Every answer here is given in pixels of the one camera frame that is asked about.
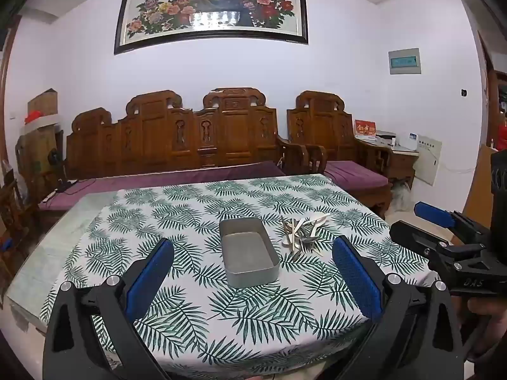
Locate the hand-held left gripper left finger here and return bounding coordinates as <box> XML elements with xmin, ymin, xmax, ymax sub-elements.
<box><xmin>43</xmin><ymin>238</ymin><xmax>175</xmax><ymax>380</ymax></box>

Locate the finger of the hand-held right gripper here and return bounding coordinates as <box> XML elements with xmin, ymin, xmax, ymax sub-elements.
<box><xmin>414</xmin><ymin>201</ymin><xmax>491</xmax><ymax>243</ymax></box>
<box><xmin>390</xmin><ymin>222</ymin><xmax>451</xmax><ymax>264</ymax></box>

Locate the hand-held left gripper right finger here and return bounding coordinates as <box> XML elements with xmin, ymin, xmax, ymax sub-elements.
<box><xmin>332</xmin><ymin>235</ymin><xmax>465</xmax><ymax>380</ymax></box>

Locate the pile of mixed utensils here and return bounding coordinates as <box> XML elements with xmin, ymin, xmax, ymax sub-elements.
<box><xmin>279</xmin><ymin>216</ymin><xmax>326</xmax><ymax>263</ymax></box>

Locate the white plastic spoon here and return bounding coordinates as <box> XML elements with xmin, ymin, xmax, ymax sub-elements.
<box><xmin>298</xmin><ymin>213</ymin><xmax>332</xmax><ymax>231</ymax></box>

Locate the rectangular metal tray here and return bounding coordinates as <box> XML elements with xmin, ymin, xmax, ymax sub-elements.
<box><xmin>219</xmin><ymin>218</ymin><xmax>280</xmax><ymax>289</ymax></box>

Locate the person's right hand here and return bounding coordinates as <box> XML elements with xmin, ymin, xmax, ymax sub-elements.
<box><xmin>452</xmin><ymin>295</ymin><xmax>507</xmax><ymax>365</ymax></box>

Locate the clear plastic bag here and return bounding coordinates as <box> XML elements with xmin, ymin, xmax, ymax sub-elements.
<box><xmin>390</xmin><ymin>182</ymin><xmax>414</xmax><ymax>212</ymax></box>

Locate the wooden side table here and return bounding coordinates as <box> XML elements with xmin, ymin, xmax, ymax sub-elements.
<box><xmin>362</xmin><ymin>138</ymin><xmax>419</xmax><ymax>191</ymax></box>

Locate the leaf print tablecloth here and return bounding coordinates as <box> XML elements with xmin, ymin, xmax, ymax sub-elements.
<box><xmin>40</xmin><ymin>174</ymin><xmax>441</xmax><ymax>380</ymax></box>

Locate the white and blue box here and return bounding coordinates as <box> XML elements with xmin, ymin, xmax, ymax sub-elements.
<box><xmin>397</xmin><ymin>134</ymin><xmax>419</xmax><ymax>152</ymax></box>

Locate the square purple seat cushion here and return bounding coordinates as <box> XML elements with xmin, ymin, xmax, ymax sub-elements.
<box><xmin>324</xmin><ymin>160</ymin><xmax>391</xmax><ymax>187</ymax></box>

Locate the long purple seat cushion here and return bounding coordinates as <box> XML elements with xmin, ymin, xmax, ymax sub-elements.
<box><xmin>37</xmin><ymin>161</ymin><xmax>286</xmax><ymax>211</ymax></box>

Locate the red gift box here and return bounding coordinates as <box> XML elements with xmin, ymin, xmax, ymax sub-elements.
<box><xmin>354</xmin><ymin>120</ymin><xmax>376</xmax><ymax>140</ymax></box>

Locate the carved wooden armchair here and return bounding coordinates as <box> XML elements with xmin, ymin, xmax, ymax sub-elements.
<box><xmin>286</xmin><ymin>90</ymin><xmax>397</xmax><ymax>219</ymax></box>

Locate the carved wooden sofa bench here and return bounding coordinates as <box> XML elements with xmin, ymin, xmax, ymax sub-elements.
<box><xmin>63</xmin><ymin>87</ymin><xmax>310</xmax><ymax>181</ymax></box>

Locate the black fan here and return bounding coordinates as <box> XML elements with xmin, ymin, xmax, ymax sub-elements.
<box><xmin>48</xmin><ymin>148</ymin><xmax>63</xmax><ymax>183</ymax></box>

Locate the wooden chair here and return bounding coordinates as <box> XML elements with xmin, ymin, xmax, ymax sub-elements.
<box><xmin>0</xmin><ymin>160</ymin><xmax>40</xmax><ymax>254</ymax></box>

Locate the stack of flat cardboard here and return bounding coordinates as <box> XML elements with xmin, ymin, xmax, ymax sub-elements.
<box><xmin>15</xmin><ymin>123</ymin><xmax>64</xmax><ymax>206</ymax></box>

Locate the brown cardboard box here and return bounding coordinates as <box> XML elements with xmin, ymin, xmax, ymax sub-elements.
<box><xmin>27</xmin><ymin>88</ymin><xmax>59</xmax><ymax>118</ymax></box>

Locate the framed peacock flower painting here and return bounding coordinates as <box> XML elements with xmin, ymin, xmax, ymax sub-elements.
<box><xmin>114</xmin><ymin>0</ymin><xmax>309</xmax><ymax>55</ymax></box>

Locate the black cable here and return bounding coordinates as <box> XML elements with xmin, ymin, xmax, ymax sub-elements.
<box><xmin>42</xmin><ymin>177</ymin><xmax>98</xmax><ymax>202</ymax></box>

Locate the white wall electrical box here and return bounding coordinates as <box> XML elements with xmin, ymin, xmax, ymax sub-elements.
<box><xmin>388</xmin><ymin>48</ymin><xmax>421</xmax><ymax>75</ymax></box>

